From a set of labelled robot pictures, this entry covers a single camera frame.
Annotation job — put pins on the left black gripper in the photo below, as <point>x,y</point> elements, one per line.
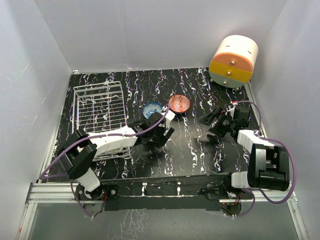
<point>160,139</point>

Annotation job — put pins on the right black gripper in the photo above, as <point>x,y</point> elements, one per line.
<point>208,119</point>

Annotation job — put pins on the blue patterned bowl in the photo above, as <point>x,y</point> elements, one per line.
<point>150,108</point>

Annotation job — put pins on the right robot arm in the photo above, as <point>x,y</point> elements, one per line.
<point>268,166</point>

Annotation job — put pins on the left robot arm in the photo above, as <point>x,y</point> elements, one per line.
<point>81,148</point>

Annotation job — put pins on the red patterned bowl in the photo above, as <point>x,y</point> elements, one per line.
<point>179,103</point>

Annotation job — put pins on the round pastel drawer cabinet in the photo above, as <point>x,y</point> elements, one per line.
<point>233,63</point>

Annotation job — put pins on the white wire dish rack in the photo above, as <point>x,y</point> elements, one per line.
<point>98,107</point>

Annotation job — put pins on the aluminium frame rail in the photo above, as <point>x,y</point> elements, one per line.
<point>55,216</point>

